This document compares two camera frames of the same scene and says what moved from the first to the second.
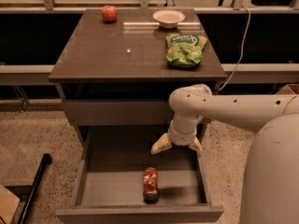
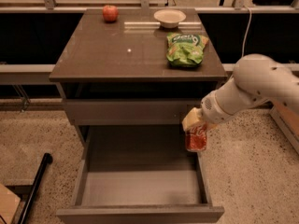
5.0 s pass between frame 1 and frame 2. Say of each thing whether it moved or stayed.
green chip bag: stayed
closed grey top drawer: stayed
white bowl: stayed
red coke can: moved
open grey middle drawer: stayed
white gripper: moved
